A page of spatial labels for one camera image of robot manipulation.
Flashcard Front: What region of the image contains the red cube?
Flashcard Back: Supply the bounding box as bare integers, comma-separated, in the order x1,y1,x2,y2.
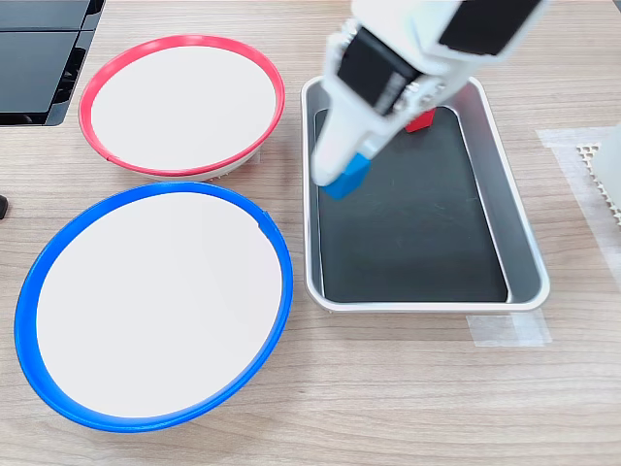
405,107,437,133

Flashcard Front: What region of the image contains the blue cube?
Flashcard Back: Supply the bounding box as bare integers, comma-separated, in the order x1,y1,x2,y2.
322,152,373,200

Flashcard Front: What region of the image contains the black tray mat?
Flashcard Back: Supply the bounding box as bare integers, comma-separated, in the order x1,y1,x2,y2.
313,106,510,303

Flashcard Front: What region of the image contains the steel tray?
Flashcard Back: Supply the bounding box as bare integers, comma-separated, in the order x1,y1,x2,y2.
300,72,552,313

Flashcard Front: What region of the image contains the red-rimmed white plate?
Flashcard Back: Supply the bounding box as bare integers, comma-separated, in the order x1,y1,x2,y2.
78,33,286,182

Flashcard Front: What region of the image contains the long clear tape strip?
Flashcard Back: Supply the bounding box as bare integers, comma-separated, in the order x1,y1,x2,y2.
536,126,621,287

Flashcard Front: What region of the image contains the blue-rimmed white plate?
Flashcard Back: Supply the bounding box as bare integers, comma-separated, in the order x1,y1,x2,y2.
13,182,295,434

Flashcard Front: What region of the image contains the short clear tape piece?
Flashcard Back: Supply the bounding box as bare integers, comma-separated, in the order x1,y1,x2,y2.
466,310,553,349

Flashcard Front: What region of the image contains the black flat device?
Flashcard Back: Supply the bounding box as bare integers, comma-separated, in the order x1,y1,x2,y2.
0,0,106,127

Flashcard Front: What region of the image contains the pale perforated base plate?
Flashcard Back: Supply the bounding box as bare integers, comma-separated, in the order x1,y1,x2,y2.
575,142,621,227

